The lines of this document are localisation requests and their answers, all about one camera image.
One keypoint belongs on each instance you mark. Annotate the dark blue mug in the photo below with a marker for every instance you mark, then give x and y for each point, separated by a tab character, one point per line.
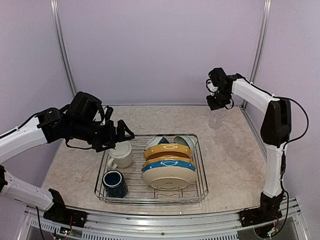
114	184

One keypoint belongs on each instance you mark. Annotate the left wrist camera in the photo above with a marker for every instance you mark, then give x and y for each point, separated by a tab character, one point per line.
108	111

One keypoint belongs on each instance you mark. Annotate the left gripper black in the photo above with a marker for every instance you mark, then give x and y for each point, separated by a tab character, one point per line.
110	137

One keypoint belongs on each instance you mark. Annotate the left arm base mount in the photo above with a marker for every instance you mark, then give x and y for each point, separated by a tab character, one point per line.
59	213

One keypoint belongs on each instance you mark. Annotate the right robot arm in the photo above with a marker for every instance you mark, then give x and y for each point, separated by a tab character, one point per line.
275	130

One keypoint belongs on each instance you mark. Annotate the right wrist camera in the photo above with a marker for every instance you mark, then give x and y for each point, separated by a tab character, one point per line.
210	87

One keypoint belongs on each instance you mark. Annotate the left frame post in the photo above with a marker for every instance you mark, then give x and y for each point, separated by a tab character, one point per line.
54	5

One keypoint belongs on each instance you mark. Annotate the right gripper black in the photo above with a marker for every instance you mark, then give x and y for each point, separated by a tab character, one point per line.
214	106

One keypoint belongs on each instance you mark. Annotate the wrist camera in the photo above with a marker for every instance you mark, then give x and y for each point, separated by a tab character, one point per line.
210	87
108	111

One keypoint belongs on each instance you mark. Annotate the white ribbed mug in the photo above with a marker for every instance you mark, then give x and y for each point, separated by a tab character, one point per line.
120	156

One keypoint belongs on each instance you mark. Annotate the pale green checked bowl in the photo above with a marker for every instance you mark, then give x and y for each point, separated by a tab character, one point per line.
188	141

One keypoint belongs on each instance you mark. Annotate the white blue-rimmed bowl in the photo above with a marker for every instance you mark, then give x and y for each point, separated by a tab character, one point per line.
155	142

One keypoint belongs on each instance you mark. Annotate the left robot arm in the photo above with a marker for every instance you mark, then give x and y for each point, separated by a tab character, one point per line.
83	119

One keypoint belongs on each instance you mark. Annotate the wire dish rack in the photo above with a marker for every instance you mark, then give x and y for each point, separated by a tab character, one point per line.
139	193

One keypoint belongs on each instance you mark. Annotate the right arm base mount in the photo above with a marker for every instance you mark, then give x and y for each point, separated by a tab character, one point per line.
268	210

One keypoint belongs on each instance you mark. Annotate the frame post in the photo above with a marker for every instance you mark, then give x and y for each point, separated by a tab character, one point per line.
54	5
261	39

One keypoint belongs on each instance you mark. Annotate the upper yellow oval dish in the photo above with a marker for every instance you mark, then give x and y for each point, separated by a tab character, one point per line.
167	149

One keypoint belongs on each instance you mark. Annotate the tall clear glass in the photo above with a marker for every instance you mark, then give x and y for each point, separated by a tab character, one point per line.
215	118

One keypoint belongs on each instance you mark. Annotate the cream plate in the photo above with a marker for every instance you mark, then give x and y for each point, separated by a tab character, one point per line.
169	178

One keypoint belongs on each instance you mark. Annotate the blue oval dish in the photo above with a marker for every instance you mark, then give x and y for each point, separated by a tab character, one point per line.
169	163

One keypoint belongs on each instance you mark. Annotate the right frame post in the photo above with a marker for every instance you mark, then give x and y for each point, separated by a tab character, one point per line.
261	39

